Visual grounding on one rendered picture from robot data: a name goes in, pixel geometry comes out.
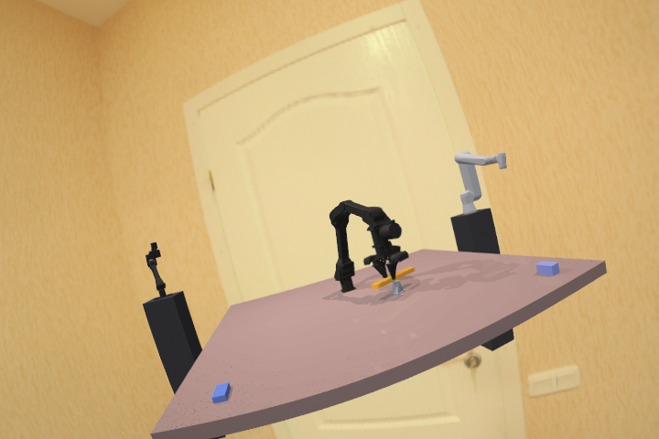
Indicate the small blue block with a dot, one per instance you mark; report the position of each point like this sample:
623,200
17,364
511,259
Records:
547,268
221,393

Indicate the orange bar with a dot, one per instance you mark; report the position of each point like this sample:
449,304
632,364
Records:
388,279

